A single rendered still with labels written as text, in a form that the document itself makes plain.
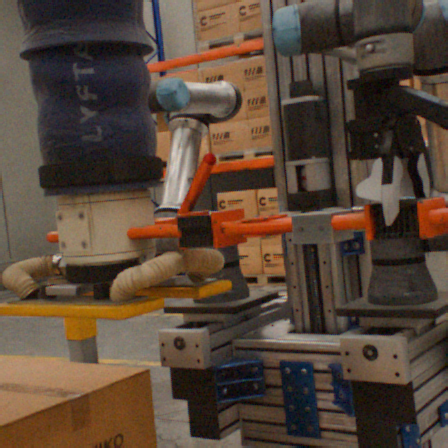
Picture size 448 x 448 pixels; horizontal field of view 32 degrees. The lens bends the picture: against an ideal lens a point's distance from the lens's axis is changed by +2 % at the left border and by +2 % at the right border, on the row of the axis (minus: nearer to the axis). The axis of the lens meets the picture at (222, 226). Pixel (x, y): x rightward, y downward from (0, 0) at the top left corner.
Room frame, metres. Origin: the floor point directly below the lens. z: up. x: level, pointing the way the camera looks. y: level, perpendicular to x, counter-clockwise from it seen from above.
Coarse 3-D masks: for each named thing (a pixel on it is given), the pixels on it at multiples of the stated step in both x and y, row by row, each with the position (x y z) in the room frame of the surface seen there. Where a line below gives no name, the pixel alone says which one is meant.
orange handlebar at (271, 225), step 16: (160, 224) 1.60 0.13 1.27; (224, 224) 1.24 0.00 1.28; (240, 224) 1.21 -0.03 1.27; (256, 224) 1.19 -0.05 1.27; (272, 224) 1.17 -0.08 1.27; (288, 224) 1.16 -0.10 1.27; (336, 224) 1.10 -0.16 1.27; (352, 224) 1.09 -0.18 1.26; (432, 224) 1.02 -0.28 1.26; (48, 240) 1.51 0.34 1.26
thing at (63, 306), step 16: (96, 288) 1.31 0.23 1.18; (0, 304) 1.43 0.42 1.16; (16, 304) 1.41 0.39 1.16; (32, 304) 1.38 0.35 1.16; (48, 304) 1.36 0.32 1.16; (64, 304) 1.33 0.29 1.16; (80, 304) 1.31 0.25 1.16; (96, 304) 1.28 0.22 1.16; (112, 304) 1.26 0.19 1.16; (128, 304) 1.26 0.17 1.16; (144, 304) 1.26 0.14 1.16; (160, 304) 1.29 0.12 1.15
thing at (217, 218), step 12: (180, 216) 1.28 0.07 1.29; (192, 216) 1.25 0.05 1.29; (204, 216) 1.23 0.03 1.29; (216, 216) 1.23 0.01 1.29; (228, 216) 1.26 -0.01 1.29; (240, 216) 1.28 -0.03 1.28; (180, 228) 1.28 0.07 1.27; (192, 228) 1.26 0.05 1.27; (204, 228) 1.24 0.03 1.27; (216, 228) 1.23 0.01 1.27; (180, 240) 1.27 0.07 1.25; (192, 240) 1.25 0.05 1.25; (204, 240) 1.24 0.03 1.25; (216, 240) 1.23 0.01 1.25; (228, 240) 1.25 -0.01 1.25; (240, 240) 1.28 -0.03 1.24
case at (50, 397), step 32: (0, 384) 1.71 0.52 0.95; (32, 384) 1.68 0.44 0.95; (64, 384) 1.64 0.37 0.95; (96, 384) 1.61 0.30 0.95; (128, 384) 1.64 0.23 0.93; (0, 416) 1.46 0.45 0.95; (32, 416) 1.45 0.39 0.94; (64, 416) 1.51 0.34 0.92; (96, 416) 1.57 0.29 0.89; (128, 416) 1.64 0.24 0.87
